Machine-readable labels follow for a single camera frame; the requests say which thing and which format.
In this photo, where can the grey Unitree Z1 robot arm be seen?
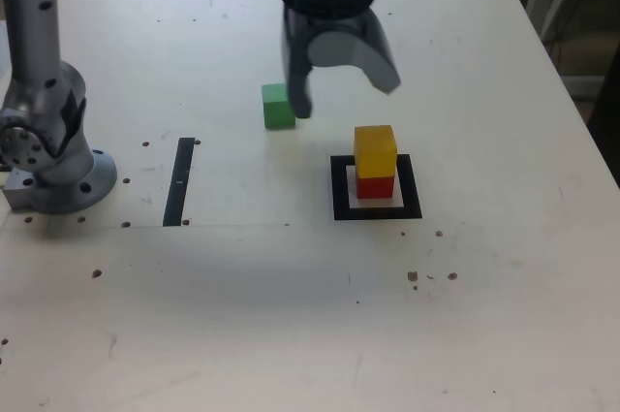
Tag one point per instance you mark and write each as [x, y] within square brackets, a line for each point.
[34, 43]

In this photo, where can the black tape square outline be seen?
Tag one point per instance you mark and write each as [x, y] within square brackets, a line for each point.
[339, 199]

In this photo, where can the green cube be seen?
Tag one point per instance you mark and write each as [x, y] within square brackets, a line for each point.
[275, 114]

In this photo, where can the dark furniture piece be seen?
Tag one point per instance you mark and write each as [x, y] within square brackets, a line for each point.
[608, 102]

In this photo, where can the yellow cube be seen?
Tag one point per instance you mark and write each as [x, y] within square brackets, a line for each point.
[375, 150]

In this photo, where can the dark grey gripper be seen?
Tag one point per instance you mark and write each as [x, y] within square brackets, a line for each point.
[334, 22]

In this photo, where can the red cube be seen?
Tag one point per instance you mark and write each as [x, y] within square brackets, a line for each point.
[375, 187]

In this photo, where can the black tape strip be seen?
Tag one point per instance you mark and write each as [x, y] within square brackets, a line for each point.
[178, 184]

